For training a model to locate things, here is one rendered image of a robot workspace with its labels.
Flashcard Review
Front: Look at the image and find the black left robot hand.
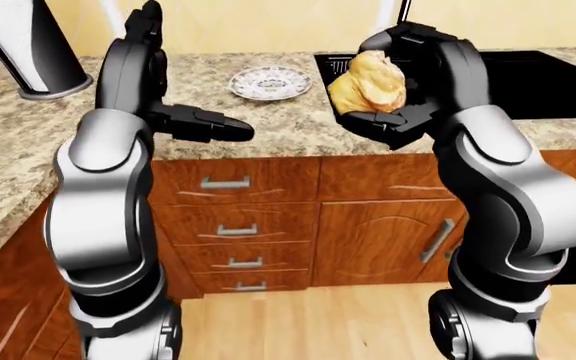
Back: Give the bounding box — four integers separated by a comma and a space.
94, 0, 256, 144

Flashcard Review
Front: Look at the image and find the wooden cabinet door with handle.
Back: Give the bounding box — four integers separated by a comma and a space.
312, 198, 469, 288

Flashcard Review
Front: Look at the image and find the wooden false drawer panel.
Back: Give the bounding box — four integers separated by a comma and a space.
317, 153, 457, 202

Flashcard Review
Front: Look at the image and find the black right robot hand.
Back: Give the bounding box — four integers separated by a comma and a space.
338, 20, 491, 152

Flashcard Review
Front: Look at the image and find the white patterned ceramic plate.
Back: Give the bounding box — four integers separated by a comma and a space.
228, 65, 314, 102

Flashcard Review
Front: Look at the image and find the black kitchen sink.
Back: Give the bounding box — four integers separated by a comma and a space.
313, 49, 576, 126

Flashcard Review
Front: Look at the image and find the golden roast chicken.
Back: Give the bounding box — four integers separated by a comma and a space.
327, 49, 408, 114

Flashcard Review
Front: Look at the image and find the wooden drawer with handle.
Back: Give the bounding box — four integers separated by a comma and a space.
190, 268, 311, 295
153, 202, 318, 248
151, 156, 321, 206
173, 240, 313, 276

